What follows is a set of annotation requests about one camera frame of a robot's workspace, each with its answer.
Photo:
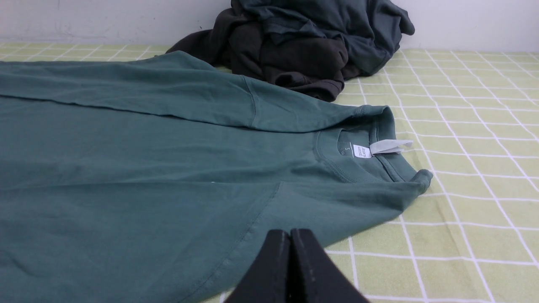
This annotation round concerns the green checkered tablecloth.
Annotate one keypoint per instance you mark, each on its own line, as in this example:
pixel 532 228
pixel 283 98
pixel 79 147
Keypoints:
pixel 471 120

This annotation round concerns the dark brown crumpled garment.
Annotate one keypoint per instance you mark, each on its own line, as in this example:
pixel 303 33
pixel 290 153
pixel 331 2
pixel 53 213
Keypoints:
pixel 317 67

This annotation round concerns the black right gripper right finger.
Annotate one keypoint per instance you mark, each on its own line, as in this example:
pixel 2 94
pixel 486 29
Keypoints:
pixel 314 276

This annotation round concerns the green long sleeve shirt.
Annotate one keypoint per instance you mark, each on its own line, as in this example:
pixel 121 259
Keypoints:
pixel 157 180

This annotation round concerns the dark grey-blue crumpled garment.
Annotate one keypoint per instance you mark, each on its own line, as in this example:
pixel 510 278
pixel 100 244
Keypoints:
pixel 371 30

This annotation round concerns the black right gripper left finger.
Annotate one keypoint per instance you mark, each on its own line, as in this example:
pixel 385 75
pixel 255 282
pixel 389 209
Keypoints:
pixel 266 279

